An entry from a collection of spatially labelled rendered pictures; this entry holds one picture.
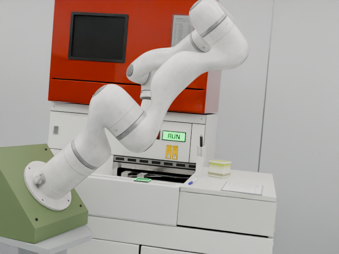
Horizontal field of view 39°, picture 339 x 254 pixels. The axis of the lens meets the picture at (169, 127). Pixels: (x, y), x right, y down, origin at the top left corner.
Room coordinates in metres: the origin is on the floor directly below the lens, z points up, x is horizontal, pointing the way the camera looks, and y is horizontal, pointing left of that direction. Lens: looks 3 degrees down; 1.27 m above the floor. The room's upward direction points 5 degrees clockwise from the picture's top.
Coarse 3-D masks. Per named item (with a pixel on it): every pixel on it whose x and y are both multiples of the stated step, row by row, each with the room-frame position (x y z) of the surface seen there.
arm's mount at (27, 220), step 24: (0, 168) 1.43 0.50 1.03; (24, 168) 1.52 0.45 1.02; (0, 192) 1.43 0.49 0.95; (24, 192) 1.45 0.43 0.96; (72, 192) 1.64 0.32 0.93; (0, 216) 1.42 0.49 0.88; (24, 216) 1.39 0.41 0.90; (48, 216) 1.46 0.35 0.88; (72, 216) 1.55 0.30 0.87; (24, 240) 1.39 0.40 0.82
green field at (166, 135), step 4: (164, 132) 2.37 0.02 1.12; (168, 132) 2.36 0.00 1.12; (172, 132) 2.36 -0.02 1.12; (164, 136) 2.37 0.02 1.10; (168, 136) 2.36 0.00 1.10; (172, 136) 2.36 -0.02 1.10; (176, 136) 2.36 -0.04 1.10; (180, 136) 2.35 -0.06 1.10; (184, 136) 2.35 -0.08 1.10; (176, 140) 2.36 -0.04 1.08; (180, 140) 2.35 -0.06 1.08; (184, 140) 2.35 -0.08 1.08
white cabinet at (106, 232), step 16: (96, 224) 1.78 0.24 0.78; (112, 224) 1.77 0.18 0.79; (128, 224) 1.75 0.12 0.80; (144, 224) 1.74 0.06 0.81; (160, 224) 1.74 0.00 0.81; (96, 240) 1.77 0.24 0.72; (112, 240) 1.77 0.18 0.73; (128, 240) 1.75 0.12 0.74; (144, 240) 1.74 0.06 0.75; (160, 240) 1.73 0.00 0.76; (176, 240) 1.72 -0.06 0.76; (192, 240) 1.71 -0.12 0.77; (208, 240) 1.70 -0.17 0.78; (224, 240) 1.69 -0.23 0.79; (240, 240) 1.68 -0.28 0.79; (256, 240) 1.67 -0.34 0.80; (272, 240) 1.66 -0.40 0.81
